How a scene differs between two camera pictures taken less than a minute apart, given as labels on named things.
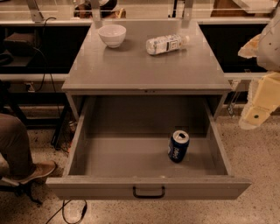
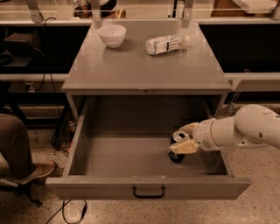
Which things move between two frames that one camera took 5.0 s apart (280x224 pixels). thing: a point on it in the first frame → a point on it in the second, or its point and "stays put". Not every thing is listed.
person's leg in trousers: [15, 145] stays put
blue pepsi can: [178, 145] stays put
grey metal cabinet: [129, 69] stays put
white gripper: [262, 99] → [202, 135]
